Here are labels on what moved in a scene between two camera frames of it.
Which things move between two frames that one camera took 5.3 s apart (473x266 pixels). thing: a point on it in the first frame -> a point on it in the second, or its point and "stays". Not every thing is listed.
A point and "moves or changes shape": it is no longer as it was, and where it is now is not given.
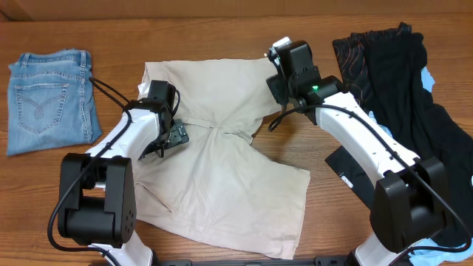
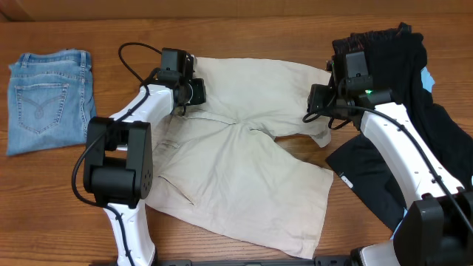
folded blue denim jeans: x=51 y=102 stays
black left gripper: x=178 y=134 -> x=199 y=94
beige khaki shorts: x=217 y=188 moves or changes shape
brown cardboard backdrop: x=49 y=9 stays
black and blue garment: x=400 y=94 stays
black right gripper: x=277 y=89 -> x=316 y=102
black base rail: x=318 y=261 stays
